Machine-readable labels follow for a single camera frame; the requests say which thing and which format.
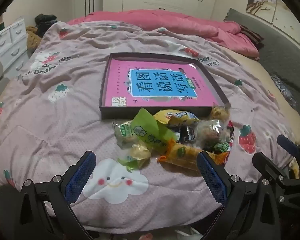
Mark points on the green snack packet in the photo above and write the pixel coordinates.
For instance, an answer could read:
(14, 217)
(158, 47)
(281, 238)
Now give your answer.
(146, 127)

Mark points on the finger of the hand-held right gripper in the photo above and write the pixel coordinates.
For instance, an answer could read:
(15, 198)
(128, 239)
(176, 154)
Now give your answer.
(267, 163)
(288, 145)

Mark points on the dark chocolate packet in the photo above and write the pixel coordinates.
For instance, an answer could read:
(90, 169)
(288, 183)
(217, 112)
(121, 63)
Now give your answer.
(188, 133)

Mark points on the black green pea packet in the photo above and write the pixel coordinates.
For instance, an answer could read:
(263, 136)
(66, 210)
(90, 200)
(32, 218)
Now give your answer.
(221, 147)

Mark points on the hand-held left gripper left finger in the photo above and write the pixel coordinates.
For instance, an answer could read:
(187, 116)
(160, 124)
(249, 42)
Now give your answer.
(80, 177)

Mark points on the round green cake packet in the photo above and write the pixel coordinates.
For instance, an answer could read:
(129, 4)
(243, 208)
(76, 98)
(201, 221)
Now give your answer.
(125, 131)

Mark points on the golden crispy snack packet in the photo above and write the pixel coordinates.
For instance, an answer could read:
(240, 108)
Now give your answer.
(218, 111)

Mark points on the orange snack packet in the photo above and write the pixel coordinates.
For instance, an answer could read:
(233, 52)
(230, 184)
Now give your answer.
(182, 153)

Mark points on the white drawer cabinet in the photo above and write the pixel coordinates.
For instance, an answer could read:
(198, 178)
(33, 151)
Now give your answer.
(12, 42)

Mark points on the dark green container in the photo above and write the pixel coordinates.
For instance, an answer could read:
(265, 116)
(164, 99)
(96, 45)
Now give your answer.
(0, 27)

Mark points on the pink book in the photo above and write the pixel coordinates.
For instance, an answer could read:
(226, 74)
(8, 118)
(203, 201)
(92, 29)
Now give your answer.
(120, 80)

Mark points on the wall poster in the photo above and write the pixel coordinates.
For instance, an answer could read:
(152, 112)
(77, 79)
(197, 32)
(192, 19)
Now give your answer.
(260, 0)

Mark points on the beige bed sheet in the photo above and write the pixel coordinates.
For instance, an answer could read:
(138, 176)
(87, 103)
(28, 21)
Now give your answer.
(265, 87)

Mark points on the pale yellow pastry packet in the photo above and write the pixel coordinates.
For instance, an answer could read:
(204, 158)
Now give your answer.
(140, 153)

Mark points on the dark striped pillow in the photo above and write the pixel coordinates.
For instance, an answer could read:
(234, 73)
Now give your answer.
(252, 36)

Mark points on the dark cardboard box tray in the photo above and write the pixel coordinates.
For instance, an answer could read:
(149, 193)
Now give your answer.
(103, 112)

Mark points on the clear snack packet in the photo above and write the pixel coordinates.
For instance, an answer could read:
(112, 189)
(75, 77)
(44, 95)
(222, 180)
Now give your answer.
(212, 130)

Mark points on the red snack packet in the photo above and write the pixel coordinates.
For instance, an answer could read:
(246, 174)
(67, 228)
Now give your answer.
(231, 130)

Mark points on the yellow snack packet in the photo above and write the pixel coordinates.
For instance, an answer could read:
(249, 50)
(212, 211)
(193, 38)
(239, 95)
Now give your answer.
(182, 120)

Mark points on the brown plush blanket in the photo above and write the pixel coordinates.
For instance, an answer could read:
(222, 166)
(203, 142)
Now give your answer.
(32, 40)

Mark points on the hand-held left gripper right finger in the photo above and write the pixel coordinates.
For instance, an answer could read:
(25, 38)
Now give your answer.
(212, 177)

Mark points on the pink printed blanket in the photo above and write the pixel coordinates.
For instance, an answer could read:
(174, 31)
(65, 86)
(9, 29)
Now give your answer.
(65, 135)

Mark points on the dark patterned cloth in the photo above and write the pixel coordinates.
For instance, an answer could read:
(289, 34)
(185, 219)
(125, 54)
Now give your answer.
(282, 90)

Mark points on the dark clothes pile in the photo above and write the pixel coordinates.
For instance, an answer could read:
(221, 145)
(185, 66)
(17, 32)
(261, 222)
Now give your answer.
(45, 20)

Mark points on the grey headboard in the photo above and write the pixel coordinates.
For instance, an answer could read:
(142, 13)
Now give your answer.
(277, 50)

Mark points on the pink quilt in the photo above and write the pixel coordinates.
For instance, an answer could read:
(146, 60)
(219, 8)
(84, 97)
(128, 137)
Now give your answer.
(165, 20)

